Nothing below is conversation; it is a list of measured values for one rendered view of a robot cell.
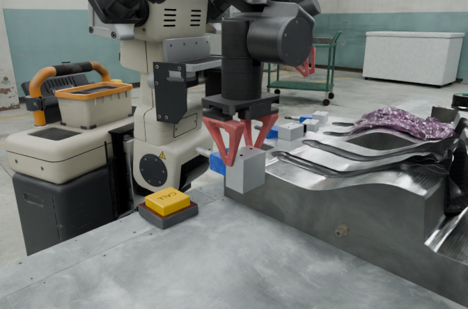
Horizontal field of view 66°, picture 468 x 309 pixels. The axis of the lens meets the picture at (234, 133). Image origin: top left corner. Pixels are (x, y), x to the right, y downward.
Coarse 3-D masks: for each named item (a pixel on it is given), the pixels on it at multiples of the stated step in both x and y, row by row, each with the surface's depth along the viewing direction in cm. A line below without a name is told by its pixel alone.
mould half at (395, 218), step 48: (288, 144) 79; (336, 144) 80; (288, 192) 63; (336, 192) 56; (384, 192) 50; (432, 192) 49; (336, 240) 58; (384, 240) 52; (432, 240) 49; (432, 288) 48
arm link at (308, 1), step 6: (294, 0) 105; (300, 0) 105; (306, 0) 104; (312, 0) 102; (300, 6) 104; (306, 6) 103; (312, 6) 103; (318, 6) 106; (306, 12) 104; (312, 12) 104; (318, 12) 104
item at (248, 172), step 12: (216, 156) 56; (240, 156) 52; (252, 156) 52; (264, 156) 54; (216, 168) 56; (228, 168) 53; (240, 168) 52; (252, 168) 53; (264, 168) 55; (228, 180) 54; (240, 180) 52; (252, 180) 53; (264, 180) 56; (240, 192) 53
